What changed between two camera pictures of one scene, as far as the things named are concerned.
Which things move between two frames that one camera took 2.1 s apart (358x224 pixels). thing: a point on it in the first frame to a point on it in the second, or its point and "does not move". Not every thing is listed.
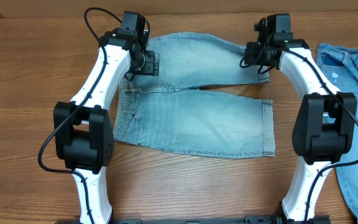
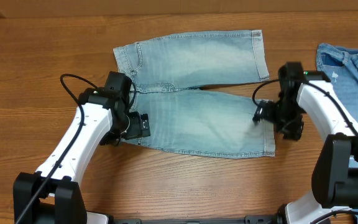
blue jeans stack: x=356 y=71 does not move
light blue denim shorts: x=172 y=112 does not move
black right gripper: x=253 y=53 to x=265 y=112
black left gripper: x=153 y=65 to x=137 y=130
